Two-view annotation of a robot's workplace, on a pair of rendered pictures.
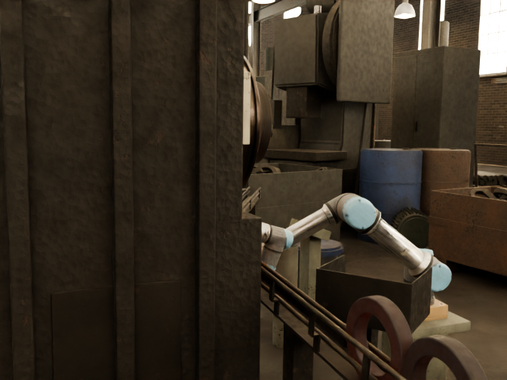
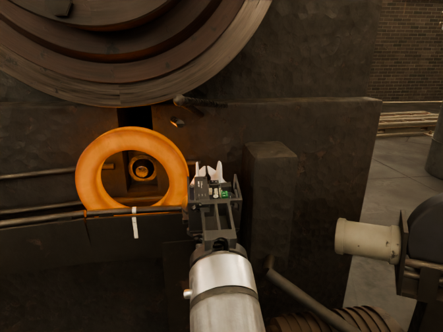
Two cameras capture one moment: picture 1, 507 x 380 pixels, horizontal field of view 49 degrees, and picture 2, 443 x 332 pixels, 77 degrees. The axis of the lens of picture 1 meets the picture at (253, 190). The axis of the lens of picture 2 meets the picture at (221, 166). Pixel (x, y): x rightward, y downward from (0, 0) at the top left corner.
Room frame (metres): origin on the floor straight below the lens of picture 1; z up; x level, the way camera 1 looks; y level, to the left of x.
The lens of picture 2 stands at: (2.14, -0.27, 0.94)
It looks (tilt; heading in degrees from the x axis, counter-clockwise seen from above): 20 degrees down; 106
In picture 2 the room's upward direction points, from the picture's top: straight up
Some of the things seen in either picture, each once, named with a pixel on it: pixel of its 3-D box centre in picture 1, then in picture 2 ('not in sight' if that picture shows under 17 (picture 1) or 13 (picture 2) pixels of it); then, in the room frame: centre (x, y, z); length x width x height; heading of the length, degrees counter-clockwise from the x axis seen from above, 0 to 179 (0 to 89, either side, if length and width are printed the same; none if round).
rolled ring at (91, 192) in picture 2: not in sight; (134, 180); (1.87, 0.11, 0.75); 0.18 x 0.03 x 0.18; 22
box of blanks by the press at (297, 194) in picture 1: (264, 209); not in sight; (4.63, -0.10, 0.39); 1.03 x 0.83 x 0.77; 128
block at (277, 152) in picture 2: not in sight; (264, 206); (2.08, 0.21, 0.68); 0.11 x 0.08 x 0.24; 113
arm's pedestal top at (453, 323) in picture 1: (415, 317); not in sight; (2.32, -0.71, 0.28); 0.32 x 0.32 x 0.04; 22
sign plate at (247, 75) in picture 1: (228, 108); not in sight; (1.52, 0.07, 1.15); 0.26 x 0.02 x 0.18; 23
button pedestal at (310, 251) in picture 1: (309, 280); not in sight; (2.79, -0.30, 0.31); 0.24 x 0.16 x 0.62; 23
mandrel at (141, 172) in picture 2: not in sight; (147, 158); (1.81, 0.26, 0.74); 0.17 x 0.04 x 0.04; 113
